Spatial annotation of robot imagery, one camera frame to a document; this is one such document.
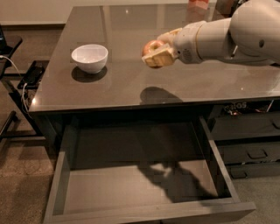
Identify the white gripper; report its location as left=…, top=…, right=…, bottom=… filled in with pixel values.
left=142, top=21, right=205, bottom=68

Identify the red apple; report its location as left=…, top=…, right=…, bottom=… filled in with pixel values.
left=142, top=40, right=165, bottom=56

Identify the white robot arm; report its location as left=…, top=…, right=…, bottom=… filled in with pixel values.
left=142, top=0, right=280, bottom=68

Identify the grey counter cabinet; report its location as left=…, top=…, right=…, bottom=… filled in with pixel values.
left=30, top=3, right=279, bottom=144

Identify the dark lower drawer cabinet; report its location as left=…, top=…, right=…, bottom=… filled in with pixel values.
left=208, top=100, right=280, bottom=179

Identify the open grey top drawer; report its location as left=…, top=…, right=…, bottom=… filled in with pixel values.
left=44, top=118, right=256, bottom=224

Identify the orange box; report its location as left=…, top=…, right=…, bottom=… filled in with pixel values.
left=188, top=0, right=209, bottom=10

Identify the white ceramic bowl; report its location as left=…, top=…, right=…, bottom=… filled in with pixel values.
left=71, top=44, right=109, bottom=74

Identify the black side desk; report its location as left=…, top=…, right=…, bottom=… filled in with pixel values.
left=0, top=25, right=49, bottom=141

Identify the white cable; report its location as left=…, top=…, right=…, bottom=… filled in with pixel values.
left=0, top=54, right=32, bottom=118

